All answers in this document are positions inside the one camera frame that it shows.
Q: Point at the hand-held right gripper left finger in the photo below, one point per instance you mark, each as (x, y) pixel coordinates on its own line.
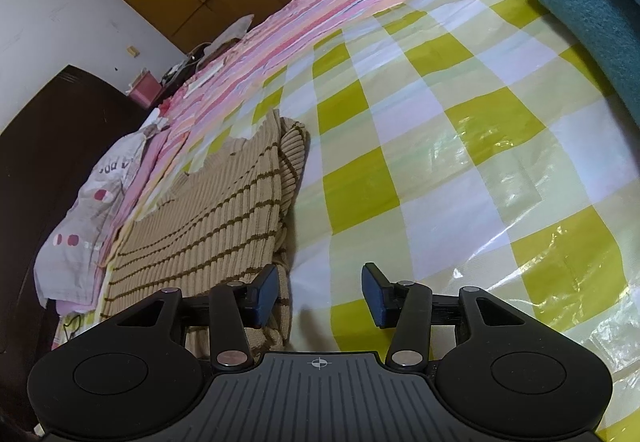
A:
(265, 296)

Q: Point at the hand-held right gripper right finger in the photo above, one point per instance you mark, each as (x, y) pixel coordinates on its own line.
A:
(376, 296)

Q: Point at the grey printed pillow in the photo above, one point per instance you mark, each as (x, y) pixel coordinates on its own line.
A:
(85, 222)

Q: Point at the teal knitted cloth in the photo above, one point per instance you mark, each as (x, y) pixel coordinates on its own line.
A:
(590, 22)

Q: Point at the white flat item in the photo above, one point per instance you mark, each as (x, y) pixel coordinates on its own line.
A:
(206, 76)

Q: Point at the pink striped blanket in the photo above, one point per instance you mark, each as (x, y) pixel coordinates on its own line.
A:
(325, 12)

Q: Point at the beige striped ribbed sweater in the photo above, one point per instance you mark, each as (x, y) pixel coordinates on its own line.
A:
(210, 222)

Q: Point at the grey folded cloth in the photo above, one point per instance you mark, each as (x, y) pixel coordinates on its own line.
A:
(235, 34)

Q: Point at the dark wooden headboard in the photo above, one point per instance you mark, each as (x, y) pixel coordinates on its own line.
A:
(40, 147)

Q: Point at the pink plastic basket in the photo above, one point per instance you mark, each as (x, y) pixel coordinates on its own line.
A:
(144, 89)

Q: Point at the pink pillow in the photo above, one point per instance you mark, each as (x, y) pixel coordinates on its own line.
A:
(150, 162)

